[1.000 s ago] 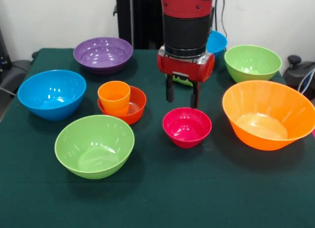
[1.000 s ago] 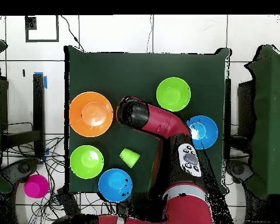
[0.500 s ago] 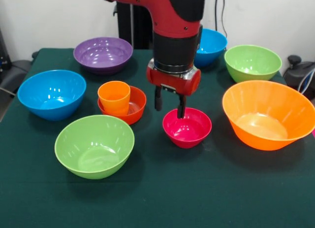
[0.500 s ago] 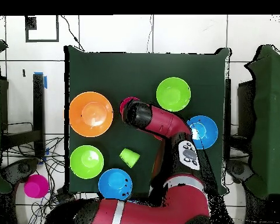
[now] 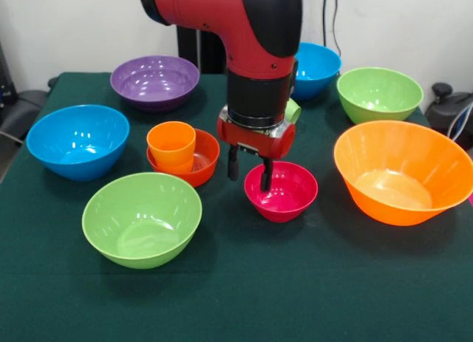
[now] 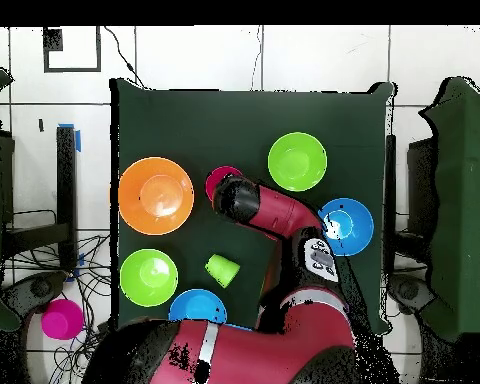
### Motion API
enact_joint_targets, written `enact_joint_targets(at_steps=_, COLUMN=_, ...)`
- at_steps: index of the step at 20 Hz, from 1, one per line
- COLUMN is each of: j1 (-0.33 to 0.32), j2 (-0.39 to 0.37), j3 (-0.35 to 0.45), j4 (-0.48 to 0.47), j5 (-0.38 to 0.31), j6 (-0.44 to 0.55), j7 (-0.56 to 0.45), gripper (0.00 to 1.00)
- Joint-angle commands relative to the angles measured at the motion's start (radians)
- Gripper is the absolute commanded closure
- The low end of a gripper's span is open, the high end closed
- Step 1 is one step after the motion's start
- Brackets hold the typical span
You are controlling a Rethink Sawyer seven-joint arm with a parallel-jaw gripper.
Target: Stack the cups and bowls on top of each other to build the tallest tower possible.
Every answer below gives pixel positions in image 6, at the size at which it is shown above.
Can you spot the blue plastic bowl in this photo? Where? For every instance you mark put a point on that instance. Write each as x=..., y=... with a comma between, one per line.
x=196, y=306
x=352, y=232

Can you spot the dark green tablecloth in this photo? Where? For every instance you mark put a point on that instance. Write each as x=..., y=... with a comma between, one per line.
x=224, y=120

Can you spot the grey square floor frame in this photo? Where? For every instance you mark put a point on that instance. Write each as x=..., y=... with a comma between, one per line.
x=72, y=70

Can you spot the small pink plastic bowl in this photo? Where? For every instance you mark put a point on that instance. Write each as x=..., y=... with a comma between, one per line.
x=216, y=178

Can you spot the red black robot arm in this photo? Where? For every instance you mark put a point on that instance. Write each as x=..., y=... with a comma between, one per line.
x=280, y=212

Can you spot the grey pedestal leg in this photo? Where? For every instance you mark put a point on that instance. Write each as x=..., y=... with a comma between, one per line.
x=408, y=290
x=40, y=288

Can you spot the pink plastic cup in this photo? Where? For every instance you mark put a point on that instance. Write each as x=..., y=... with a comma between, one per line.
x=62, y=319

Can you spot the green plastic bowl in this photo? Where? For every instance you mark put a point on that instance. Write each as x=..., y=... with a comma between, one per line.
x=148, y=277
x=297, y=161

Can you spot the green plastic cup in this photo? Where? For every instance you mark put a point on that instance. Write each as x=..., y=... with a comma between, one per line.
x=222, y=270

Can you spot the large orange plastic bowl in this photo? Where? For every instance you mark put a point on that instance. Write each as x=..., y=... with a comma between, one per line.
x=156, y=196

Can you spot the black metal stand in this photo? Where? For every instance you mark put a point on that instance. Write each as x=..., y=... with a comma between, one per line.
x=66, y=180

